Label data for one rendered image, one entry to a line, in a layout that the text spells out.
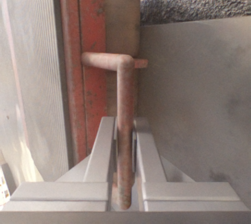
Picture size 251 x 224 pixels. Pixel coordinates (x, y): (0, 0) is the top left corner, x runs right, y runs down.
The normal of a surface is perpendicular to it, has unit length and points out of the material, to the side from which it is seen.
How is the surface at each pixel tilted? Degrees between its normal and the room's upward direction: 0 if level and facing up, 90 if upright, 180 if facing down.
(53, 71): 0
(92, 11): 90
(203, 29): 0
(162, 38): 0
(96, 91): 90
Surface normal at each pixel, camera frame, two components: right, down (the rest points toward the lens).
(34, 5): -0.76, 0.18
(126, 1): 0.53, 0.25
